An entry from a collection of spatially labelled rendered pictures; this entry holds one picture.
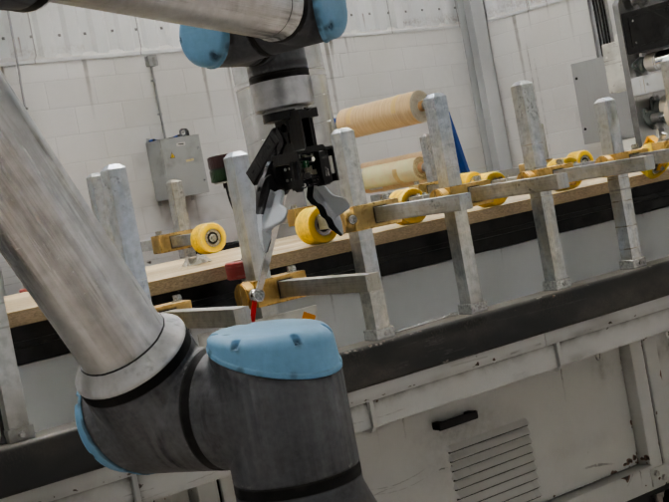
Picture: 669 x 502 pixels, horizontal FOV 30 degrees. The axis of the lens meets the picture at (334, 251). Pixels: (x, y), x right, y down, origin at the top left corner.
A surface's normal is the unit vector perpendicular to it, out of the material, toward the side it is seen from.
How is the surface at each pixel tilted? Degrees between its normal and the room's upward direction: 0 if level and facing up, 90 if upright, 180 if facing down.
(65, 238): 104
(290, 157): 90
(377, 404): 90
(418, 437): 90
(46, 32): 90
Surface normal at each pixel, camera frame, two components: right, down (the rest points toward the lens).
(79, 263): 0.55, 0.19
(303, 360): 0.48, -0.12
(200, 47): -0.59, 0.15
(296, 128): -0.75, 0.17
